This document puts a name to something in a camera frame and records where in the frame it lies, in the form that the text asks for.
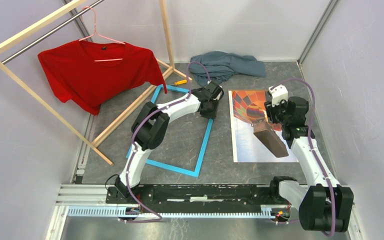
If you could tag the grey-blue crumpled cloth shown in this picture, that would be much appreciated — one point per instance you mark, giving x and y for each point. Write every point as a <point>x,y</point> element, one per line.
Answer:
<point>219,66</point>

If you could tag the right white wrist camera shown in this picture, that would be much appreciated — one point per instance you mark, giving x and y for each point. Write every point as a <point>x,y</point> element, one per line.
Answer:
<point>278,94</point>

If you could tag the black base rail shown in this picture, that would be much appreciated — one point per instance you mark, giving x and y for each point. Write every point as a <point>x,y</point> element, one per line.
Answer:
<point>187,198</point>

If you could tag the red t-shirt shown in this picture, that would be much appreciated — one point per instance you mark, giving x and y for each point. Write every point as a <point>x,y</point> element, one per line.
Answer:
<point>90,73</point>

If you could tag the wooden clothes rack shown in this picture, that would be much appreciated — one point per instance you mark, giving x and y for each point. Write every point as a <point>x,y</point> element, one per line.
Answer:
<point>29,133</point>

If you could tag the yellow handled screwdriver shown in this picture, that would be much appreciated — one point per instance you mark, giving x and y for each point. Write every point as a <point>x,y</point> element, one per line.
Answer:
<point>180,82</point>

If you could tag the hot-air balloon photo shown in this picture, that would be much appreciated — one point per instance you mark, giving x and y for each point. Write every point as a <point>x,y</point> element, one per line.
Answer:
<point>254,138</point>

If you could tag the grey slotted cable duct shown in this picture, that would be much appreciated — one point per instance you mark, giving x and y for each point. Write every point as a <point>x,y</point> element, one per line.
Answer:
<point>121,211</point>

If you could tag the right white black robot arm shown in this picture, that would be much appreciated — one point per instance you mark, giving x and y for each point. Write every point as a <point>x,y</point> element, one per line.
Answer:
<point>324,205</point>

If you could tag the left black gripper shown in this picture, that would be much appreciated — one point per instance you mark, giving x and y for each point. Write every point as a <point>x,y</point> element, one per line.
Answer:
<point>212,115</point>

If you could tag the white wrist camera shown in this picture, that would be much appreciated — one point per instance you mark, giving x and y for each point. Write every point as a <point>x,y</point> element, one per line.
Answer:
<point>278,94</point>
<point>215,90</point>

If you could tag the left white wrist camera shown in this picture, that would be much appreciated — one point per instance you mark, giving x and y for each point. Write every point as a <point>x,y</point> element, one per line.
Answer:
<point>215,90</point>

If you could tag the blue picture frame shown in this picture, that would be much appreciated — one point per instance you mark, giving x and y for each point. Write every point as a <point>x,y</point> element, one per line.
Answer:
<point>200,159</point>

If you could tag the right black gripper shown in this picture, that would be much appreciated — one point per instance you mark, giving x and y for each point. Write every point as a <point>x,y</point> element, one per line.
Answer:
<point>270,110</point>

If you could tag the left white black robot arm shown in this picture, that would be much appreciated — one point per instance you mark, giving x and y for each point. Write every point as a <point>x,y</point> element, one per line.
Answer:
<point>151,124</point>

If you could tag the aluminium corner profile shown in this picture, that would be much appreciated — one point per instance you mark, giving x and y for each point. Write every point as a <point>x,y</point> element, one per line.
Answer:
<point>330,8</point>

